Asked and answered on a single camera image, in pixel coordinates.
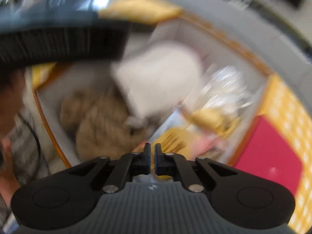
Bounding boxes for yellow checkered tablecloth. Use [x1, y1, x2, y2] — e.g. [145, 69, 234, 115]
[32, 0, 311, 233]

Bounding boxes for beige plush toy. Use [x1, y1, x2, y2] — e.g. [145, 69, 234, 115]
[59, 89, 148, 162]

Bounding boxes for red mat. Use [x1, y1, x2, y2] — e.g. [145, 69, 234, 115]
[233, 115, 302, 195]

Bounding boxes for person's hand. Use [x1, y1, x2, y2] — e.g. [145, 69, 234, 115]
[136, 134, 220, 161]

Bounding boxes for cream fabric slipper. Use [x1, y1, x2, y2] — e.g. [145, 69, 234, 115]
[111, 40, 203, 119]

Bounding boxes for clear flower gift bag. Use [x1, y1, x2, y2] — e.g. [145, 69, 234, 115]
[195, 66, 253, 117]

